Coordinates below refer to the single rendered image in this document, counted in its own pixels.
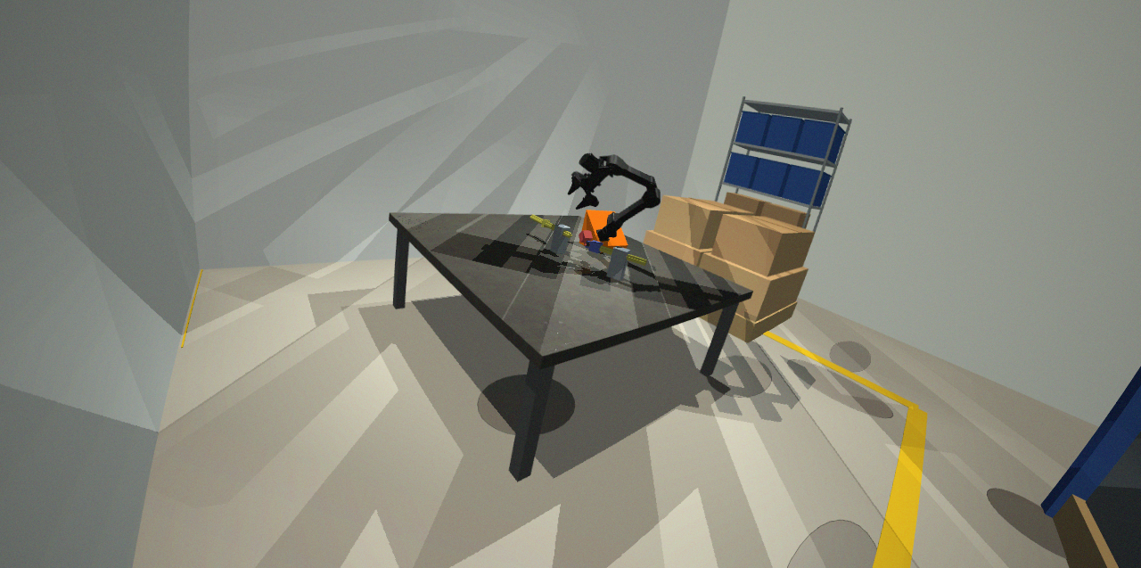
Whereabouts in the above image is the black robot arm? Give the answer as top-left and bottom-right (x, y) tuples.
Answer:
(571, 153), (661, 242)

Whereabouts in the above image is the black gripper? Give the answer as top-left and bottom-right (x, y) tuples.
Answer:
(568, 172), (601, 210)

